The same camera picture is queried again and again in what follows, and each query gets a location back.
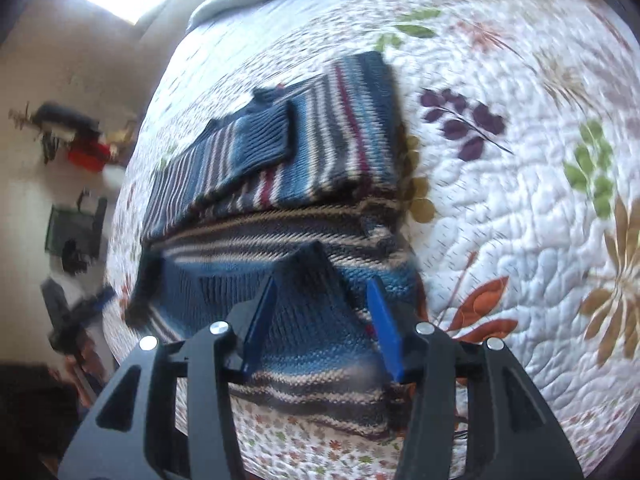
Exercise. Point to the black folding chair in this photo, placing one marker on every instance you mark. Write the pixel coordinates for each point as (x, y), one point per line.
(74, 235)

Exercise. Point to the striped knit sweater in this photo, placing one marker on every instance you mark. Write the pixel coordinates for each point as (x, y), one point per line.
(302, 186)

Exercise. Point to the floral white quilt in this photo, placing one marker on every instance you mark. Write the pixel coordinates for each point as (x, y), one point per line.
(523, 200)

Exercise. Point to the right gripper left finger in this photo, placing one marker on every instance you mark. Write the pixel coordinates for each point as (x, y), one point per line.
(166, 413)

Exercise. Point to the black item on shelf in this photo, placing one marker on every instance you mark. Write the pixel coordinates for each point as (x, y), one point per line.
(63, 123)

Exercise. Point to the red box on shelf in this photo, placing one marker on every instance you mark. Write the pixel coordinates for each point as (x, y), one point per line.
(92, 156)

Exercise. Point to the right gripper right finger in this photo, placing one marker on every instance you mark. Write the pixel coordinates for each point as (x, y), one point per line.
(512, 432)

